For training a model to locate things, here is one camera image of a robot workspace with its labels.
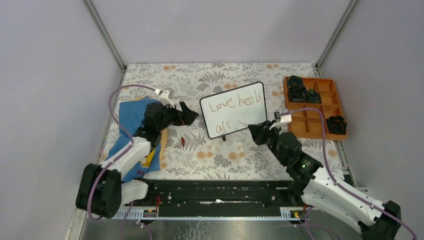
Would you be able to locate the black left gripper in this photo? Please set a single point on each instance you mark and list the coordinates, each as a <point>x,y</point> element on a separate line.
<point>185,117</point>

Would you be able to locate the blue cartoon cloth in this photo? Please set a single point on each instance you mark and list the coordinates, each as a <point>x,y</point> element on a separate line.
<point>131,115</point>

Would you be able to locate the black framed whiteboard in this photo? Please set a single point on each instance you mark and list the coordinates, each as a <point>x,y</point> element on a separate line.
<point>222,111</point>

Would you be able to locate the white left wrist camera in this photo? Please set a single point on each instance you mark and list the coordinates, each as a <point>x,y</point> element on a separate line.
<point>164,97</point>

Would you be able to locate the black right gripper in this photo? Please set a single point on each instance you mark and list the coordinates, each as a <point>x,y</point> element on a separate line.
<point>259,131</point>

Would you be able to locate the right aluminium frame post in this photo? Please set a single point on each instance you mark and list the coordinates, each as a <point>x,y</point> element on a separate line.
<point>336,33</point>

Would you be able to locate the aluminium frame post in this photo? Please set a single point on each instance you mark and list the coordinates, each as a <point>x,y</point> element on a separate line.
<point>336,33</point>
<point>97,19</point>

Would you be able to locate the left aluminium frame post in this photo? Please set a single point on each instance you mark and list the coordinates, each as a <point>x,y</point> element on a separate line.
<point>97,19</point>

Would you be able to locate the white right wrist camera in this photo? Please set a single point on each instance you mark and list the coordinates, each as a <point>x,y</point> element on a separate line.
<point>281,119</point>

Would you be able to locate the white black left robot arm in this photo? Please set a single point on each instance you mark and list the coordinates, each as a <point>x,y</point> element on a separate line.
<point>102,190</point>

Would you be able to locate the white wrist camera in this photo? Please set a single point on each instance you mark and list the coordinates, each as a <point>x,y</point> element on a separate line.
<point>164,97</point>
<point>281,119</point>

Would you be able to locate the orange compartment tray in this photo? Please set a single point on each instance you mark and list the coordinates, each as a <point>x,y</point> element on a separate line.
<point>324,114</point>

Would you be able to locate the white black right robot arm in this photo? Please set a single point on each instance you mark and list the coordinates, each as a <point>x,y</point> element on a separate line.
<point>313,186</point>

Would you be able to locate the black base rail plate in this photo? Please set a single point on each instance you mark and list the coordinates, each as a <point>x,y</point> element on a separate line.
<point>258,199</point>

